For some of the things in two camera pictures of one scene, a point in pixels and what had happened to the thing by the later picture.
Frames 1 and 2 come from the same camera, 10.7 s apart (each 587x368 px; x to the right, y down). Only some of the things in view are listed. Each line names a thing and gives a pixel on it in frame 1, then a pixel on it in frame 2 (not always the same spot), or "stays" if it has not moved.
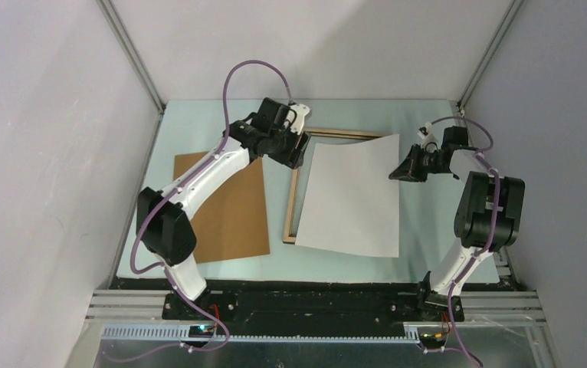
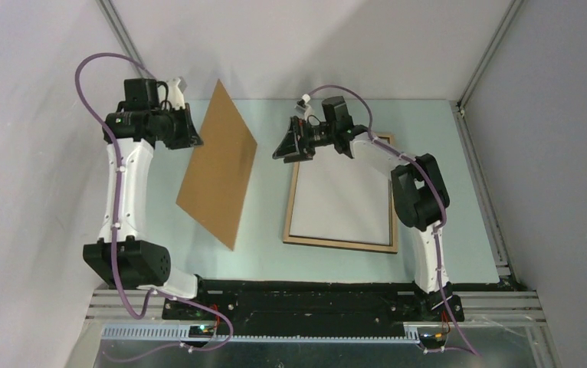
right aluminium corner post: x=487 y=57 stays
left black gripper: x=293 y=157 -> x=191 y=136
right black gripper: x=408 y=169 -> x=289 y=146
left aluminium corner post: x=133 y=55 stays
